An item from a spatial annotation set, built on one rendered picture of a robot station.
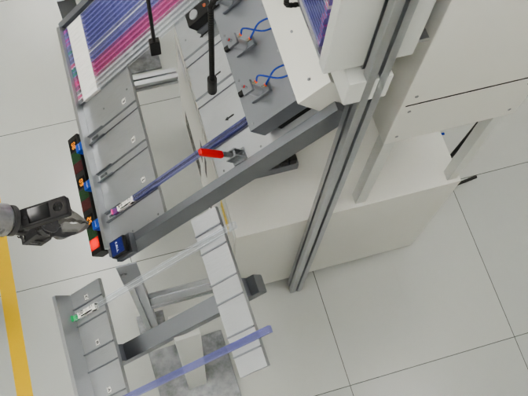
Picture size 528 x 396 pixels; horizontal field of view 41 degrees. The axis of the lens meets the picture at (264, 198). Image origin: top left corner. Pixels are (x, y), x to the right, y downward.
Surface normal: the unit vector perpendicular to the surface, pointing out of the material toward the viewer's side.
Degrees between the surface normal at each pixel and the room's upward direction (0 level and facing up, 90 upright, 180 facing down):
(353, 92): 90
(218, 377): 0
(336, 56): 90
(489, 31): 90
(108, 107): 45
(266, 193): 0
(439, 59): 90
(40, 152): 0
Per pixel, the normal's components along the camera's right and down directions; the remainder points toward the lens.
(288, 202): 0.06, -0.38
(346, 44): 0.28, 0.90
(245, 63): -0.63, -0.11
